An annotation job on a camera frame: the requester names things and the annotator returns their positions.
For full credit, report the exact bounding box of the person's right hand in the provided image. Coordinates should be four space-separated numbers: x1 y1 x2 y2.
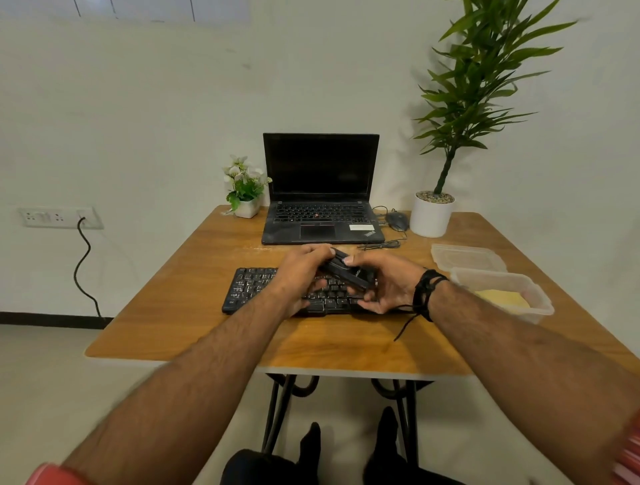
342 251 426 316

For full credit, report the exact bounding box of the person's left hand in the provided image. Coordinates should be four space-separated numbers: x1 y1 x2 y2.
269 243 337 320

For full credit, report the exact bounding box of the black keyboard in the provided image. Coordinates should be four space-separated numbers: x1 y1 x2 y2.
221 267 401 316

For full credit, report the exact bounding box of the small black brush tool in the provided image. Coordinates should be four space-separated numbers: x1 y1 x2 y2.
319 248 377 293

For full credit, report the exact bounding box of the clear plastic container lid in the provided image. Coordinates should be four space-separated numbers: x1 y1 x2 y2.
430 243 509 274

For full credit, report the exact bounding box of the yellow cleaning cloth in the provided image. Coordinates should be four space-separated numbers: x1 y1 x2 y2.
472 288 531 310

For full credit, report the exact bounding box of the clear plastic container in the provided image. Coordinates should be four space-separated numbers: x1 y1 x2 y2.
449 267 555 326

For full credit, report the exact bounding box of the person's right forearm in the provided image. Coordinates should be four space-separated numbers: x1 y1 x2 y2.
429 279 640 485

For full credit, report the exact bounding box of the person's left forearm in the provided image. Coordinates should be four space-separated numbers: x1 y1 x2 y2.
62 287 301 485

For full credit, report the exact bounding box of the person's right leg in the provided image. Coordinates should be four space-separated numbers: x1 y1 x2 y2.
362 406 466 485

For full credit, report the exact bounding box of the person's leg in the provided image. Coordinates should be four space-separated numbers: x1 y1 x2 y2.
219 422 322 485
362 406 466 485

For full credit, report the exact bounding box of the person's left leg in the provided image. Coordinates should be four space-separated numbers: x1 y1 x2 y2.
219 422 322 485

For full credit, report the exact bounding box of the black wristband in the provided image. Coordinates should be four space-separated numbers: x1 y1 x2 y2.
393 268 449 342

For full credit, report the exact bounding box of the tall green plant white pot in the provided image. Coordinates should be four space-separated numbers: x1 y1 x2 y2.
409 0 581 239

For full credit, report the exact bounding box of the small white flower pot plant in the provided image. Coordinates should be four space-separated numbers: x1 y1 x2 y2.
221 155 273 220

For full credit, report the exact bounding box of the black laptop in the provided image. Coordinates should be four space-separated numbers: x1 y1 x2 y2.
261 132 386 246

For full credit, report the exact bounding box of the black skirting board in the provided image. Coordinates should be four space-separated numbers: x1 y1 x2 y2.
0 311 115 330

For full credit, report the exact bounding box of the red right sleeve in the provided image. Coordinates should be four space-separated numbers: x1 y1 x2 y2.
612 414 640 485

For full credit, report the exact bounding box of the red sleeve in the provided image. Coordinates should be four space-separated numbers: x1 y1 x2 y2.
612 414 640 485
25 462 96 485

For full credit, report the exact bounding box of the red left sleeve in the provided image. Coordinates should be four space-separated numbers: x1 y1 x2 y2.
25 462 96 485

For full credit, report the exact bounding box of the black metal table frame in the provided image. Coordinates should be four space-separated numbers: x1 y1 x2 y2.
259 373 433 466

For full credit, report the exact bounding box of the black power cable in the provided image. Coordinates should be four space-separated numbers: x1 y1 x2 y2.
73 217 103 319

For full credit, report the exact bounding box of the white wall socket panel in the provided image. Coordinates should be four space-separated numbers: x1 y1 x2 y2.
17 206 105 231

